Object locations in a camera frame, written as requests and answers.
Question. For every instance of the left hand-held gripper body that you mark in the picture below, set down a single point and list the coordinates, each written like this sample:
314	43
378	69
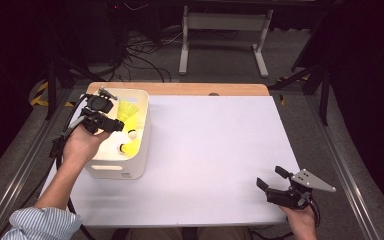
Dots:
98	105

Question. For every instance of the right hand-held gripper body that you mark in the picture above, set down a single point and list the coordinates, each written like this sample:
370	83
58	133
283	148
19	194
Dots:
291	196

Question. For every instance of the yellow shuttlecock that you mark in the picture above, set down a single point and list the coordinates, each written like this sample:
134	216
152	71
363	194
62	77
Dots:
126	110
132	134
131	148

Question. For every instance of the white plastic bin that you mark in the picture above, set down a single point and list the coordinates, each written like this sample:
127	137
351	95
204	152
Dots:
130	165

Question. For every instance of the person's right hand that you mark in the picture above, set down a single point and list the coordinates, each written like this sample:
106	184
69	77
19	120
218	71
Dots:
298	224

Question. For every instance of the person's left hand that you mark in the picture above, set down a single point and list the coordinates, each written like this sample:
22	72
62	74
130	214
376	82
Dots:
80	146

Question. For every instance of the black tripod stand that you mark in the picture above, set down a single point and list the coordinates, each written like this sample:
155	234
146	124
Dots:
325	96
51	86

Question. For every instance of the white table mat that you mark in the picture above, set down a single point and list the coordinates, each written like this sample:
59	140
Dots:
233	133

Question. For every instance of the yellow black floor tape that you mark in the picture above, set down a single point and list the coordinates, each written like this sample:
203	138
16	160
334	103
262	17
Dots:
38	100

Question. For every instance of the aluminium floor rail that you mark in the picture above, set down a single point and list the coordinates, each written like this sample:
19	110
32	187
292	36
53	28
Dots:
343	166
13	180

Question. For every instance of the white metal stand frame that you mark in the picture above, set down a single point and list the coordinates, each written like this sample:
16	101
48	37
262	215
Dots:
225	21

